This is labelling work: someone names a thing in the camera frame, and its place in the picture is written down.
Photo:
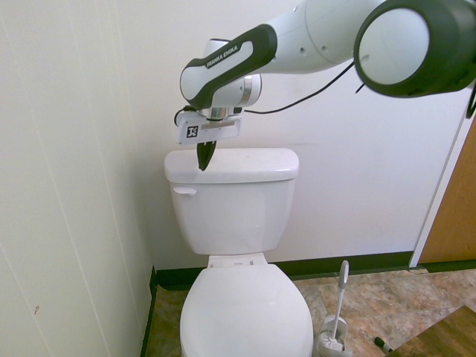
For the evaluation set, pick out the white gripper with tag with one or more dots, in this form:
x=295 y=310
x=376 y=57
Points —
x=219 y=132

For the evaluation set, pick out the white toilet flush lever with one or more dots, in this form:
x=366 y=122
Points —
x=183 y=190

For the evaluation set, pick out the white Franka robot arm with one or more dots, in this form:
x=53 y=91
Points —
x=297 y=37

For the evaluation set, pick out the white toilet tank lid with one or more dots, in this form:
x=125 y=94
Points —
x=241 y=163

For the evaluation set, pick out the white toilet tank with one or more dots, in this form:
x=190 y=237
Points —
x=234 y=215

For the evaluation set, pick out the white toilet bowl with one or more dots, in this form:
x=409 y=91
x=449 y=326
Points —
x=260 y=257

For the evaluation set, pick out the white closed toilet seat lid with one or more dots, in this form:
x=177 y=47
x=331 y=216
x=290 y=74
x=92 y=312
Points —
x=245 y=312

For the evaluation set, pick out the black baseboard beside toilet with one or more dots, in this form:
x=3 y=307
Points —
x=148 y=312

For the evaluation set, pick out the black baseboard behind toilet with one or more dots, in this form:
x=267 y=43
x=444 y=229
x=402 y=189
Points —
x=334 y=264

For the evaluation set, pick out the white toilet brush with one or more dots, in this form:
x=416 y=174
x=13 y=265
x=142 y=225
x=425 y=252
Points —
x=341 y=294

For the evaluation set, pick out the white toilet brush holder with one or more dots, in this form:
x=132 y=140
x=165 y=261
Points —
x=331 y=349

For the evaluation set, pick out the brown wooden door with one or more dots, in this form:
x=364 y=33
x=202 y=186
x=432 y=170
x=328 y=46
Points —
x=453 y=208

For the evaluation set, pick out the black marker pen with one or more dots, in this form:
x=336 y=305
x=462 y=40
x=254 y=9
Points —
x=383 y=344

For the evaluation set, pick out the brown wooden platform board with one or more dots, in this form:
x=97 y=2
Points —
x=439 y=334

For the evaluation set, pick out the white door frame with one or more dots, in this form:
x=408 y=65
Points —
x=435 y=193

